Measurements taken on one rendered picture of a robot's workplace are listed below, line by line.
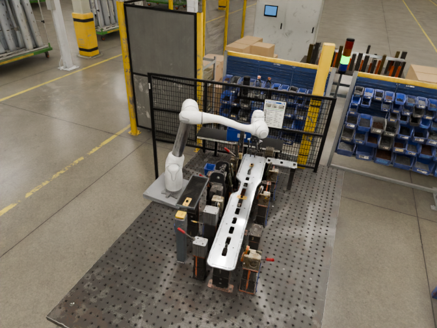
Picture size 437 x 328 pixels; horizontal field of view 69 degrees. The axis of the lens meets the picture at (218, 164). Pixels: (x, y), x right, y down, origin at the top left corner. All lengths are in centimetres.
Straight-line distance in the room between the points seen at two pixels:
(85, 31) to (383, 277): 859
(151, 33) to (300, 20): 497
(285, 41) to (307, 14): 82
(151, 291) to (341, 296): 185
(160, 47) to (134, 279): 320
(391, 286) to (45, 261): 342
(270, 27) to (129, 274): 763
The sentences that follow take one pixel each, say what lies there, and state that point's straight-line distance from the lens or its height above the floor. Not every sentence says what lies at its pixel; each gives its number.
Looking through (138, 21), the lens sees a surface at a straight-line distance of 480.
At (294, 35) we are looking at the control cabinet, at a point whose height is 92.
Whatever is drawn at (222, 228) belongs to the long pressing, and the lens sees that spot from 230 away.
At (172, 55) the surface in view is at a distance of 460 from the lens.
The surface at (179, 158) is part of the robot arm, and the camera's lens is 296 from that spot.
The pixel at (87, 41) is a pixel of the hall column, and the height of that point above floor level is 43.
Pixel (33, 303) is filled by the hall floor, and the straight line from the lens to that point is 343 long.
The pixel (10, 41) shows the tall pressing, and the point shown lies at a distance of 972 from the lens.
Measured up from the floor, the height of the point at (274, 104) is 140.
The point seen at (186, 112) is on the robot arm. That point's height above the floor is 155.
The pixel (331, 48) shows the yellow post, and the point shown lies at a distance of 309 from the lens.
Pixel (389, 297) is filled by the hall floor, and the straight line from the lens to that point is 363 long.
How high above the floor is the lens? 264
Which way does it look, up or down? 34 degrees down
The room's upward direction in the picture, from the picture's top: 3 degrees clockwise
